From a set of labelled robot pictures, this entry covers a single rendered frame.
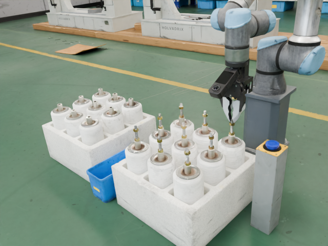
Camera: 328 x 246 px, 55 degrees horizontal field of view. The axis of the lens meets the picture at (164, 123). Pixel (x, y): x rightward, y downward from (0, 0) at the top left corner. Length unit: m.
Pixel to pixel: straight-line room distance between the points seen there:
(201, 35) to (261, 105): 2.02
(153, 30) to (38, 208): 2.79
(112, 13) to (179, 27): 1.17
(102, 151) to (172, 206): 0.48
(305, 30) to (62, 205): 1.14
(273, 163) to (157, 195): 0.37
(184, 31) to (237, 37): 2.52
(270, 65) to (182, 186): 0.68
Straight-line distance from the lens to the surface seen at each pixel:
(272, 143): 1.00
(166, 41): 3.58
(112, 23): 4.31
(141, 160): 1.11
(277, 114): 1.45
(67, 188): 1.45
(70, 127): 1.45
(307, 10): 1.31
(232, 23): 0.99
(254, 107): 1.46
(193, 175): 0.98
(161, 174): 1.04
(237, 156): 1.14
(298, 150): 1.64
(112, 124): 1.40
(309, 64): 1.31
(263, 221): 1.15
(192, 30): 3.42
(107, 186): 1.27
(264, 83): 1.42
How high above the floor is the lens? 0.83
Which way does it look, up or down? 27 degrees down
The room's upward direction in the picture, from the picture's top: 4 degrees counter-clockwise
